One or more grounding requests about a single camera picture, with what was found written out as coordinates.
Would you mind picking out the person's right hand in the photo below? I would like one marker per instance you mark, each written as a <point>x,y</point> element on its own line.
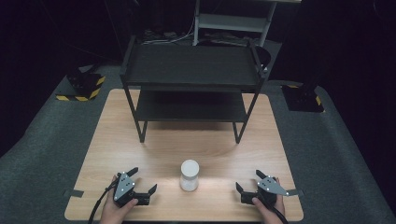
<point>271,216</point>

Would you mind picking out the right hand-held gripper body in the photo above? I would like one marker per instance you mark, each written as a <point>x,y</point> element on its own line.
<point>270,186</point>

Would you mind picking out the black base with striped tape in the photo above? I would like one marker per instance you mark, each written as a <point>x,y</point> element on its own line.
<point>84,85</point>
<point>303,99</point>

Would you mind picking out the white lidded jar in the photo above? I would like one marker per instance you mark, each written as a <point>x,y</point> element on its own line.
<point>189,175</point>

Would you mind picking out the person's left hand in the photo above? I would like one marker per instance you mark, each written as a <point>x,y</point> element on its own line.
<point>112,213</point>

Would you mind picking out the grey tape strip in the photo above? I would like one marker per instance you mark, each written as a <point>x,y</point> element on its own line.
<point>73,193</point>

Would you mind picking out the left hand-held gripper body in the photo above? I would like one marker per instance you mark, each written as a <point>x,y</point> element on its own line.
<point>124,186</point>

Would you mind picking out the white metal stand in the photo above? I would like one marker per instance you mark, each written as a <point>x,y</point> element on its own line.
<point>232,23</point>

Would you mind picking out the black two-tier shelf rack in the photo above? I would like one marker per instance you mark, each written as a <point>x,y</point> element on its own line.
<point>190,67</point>

